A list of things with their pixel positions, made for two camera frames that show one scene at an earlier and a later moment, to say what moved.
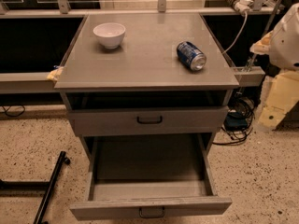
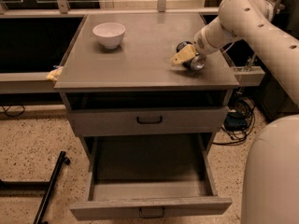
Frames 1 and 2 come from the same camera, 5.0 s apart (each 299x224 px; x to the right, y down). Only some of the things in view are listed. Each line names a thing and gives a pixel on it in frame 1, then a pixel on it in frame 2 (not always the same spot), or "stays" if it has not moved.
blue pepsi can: [192, 56] stays
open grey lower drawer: [149, 175] stays
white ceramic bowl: [109, 34] stays
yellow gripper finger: [283, 96] → [207, 39]
